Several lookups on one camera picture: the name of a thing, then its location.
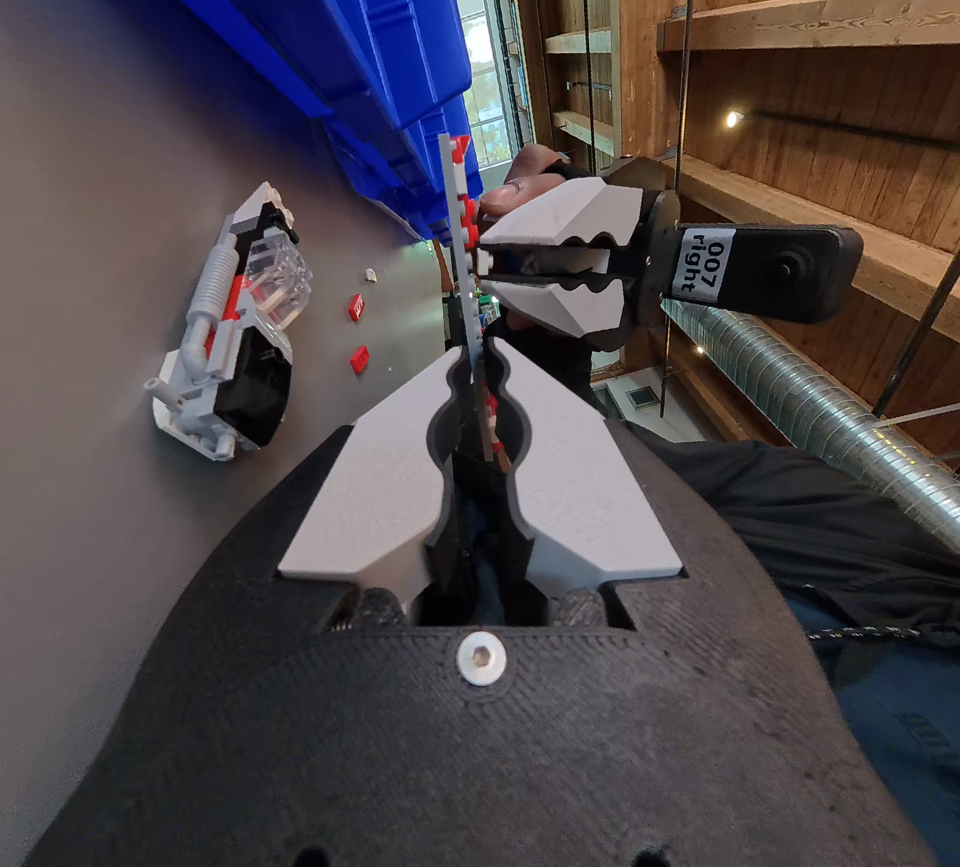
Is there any long grey brick plate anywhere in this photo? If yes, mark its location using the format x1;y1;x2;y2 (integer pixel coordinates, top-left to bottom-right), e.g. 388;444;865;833
438;132;511;465

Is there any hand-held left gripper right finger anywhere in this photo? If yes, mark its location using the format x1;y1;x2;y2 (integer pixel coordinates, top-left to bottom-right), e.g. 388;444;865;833
484;338;686;622

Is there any person's dark clothing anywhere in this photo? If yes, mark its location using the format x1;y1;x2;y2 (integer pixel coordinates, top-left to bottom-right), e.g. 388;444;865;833
630;424;960;867

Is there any grey black brick model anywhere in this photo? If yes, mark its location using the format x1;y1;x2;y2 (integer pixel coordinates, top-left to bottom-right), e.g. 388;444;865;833
144;180;315;462

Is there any silver ventilation duct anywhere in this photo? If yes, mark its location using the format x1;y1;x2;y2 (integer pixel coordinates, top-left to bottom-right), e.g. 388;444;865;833
660;297;960;534

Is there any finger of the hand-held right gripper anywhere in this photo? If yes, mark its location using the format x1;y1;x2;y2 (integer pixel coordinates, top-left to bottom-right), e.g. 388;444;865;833
472;267;640;352
477;175;646;270

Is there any person's right hand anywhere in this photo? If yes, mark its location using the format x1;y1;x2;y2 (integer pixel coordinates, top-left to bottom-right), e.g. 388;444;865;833
478;143;594;220

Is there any white ceiling air vent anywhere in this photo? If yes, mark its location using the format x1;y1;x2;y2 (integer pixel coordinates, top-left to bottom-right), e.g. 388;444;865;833
603;370;680;437

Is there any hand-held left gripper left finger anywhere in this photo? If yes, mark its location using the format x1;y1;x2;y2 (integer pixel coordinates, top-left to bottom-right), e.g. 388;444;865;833
277;346;474;626

